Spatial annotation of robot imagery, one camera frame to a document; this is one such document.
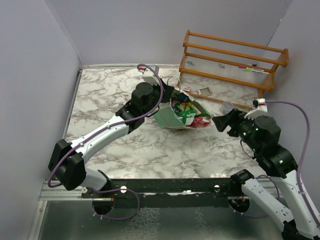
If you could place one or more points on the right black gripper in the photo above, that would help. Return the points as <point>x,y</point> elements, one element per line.
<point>236,116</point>

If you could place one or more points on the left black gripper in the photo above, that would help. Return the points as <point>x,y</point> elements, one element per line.
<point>167,90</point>

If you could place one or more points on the green white paper bag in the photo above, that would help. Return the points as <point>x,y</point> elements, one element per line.
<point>166,118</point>

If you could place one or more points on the green snack packet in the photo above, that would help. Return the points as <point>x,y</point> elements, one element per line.
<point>187,111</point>

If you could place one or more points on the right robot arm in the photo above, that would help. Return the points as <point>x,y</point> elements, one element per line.
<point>297,220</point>

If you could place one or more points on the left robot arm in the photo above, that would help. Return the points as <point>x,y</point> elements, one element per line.
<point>67,163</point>

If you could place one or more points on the clear plastic cup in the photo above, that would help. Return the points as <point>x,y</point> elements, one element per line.
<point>226,107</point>

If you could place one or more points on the red white small box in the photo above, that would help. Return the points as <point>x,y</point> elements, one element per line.
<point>185,88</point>

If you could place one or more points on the red snack packet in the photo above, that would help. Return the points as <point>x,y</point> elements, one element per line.
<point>200,122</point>

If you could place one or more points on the open white small box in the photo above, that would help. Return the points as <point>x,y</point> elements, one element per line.
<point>206,92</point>

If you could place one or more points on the wooden shelf rack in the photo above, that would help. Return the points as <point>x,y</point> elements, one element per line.
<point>211,61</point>

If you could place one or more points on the markers on shelf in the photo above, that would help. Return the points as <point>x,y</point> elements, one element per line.
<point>253,70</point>

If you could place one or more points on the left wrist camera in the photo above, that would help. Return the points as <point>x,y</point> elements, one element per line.
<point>148,76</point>

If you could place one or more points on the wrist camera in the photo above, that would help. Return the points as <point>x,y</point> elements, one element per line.
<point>259,108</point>
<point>148,76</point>

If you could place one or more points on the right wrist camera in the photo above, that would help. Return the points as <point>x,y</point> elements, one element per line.
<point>259,108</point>

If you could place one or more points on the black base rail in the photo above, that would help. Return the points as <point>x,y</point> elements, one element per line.
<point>170,192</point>

